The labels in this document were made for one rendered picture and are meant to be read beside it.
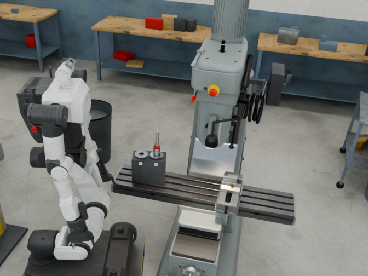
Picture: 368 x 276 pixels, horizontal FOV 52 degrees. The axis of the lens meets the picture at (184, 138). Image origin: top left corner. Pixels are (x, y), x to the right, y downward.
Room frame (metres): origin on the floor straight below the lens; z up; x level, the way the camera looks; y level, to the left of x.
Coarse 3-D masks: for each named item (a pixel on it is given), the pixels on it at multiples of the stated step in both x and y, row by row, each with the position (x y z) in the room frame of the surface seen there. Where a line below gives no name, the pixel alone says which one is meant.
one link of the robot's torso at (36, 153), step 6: (84, 138) 1.72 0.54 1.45; (84, 144) 1.71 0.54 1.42; (36, 150) 1.66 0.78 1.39; (42, 150) 1.62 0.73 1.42; (66, 150) 1.62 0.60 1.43; (72, 150) 1.62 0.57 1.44; (78, 150) 1.62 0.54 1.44; (84, 150) 1.70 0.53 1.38; (30, 156) 1.63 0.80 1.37; (36, 156) 1.63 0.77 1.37; (42, 156) 1.61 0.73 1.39; (84, 156) 1.69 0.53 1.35; (30, 162) 1.62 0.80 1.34; (36, 162) 1.62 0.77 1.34; (42, 162) 1.61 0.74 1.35; (84, 162) 1.68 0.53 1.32
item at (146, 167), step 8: (136, 152) 2.08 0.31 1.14; (144, 152) 2.08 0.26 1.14; (152, 152) 2.09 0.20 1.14; (160, 152) 2.10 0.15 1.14; (136, 160) 2.00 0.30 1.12; (144, 160) 2.01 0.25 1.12; (152, 160) 2.01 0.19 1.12; (160, 160) 2.02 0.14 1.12; (136, 168) 2.00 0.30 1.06; (144, 168) 2.01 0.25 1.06; (152, 168) 2.01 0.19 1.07; (160, 168) 2.01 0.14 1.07; (136, 176) 2.00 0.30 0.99; (144, 176) 2.01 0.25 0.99; (152, 176) 2.01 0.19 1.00; (160, 176) 2.01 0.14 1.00
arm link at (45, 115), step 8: (40, 104) 1.48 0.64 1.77; (32, 112) 1.42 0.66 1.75; (40, 112) 1.43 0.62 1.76; (48, 112) 1.43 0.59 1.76; (56, 112) 1.43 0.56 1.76; (32, 120) 1.42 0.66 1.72; (40, 120) 1.42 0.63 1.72; (48, 120) 1.42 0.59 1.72; (56, 120) 1.42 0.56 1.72; (48, 128) 1.42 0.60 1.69; (56, 128) 1.43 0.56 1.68; (48, 136) 1.41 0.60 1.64; (56, 136) 1.42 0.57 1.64
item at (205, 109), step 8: (200, 104) 1.93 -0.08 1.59; (208, 104) 1.91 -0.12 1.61; (216, 104) 1.90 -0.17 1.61; (200, 112) 1.93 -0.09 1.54; (208, 112) 1.91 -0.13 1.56; (216, 112) 1.90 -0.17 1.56; (224, 112) 1.90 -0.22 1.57; (232, 112) 1.92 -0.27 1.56; (200, 120) 1.92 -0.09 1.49; (208, 120) 1.91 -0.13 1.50; (200, 128) 1.92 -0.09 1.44; (216, 128) 1.90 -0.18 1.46; (224, 128) 1.90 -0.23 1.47; (200, 136) 1.92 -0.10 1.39; (224, 136) 1.90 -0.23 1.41
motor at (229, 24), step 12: (216, 0) 2.20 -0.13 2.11; (228, 0) 2.15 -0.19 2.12; (240, 0) 2.15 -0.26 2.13; (216, 12) 2.19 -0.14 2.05; (228, 12) 2.15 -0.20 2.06; (240, 12) 2.15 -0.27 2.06; (216, 24) 2.17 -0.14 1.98; (228, 24) 2.14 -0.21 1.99; (240, 24) 2.16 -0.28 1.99; (216, 36) 2.17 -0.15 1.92; (228, 36) 2.14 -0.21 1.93; (240, 36) 2.17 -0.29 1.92
